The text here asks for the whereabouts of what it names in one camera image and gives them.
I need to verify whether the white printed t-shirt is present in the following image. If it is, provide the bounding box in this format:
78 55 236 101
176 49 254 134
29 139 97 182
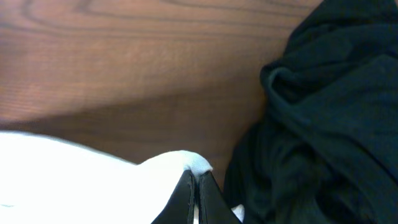
1 131 245 223

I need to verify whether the black garment right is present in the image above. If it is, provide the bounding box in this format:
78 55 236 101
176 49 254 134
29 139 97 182
224 0 397 223

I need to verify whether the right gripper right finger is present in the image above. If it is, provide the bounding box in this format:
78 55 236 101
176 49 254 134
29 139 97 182
197 171 242 224

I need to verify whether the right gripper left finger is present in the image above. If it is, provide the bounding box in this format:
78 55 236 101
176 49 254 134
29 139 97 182
151 170 196 224

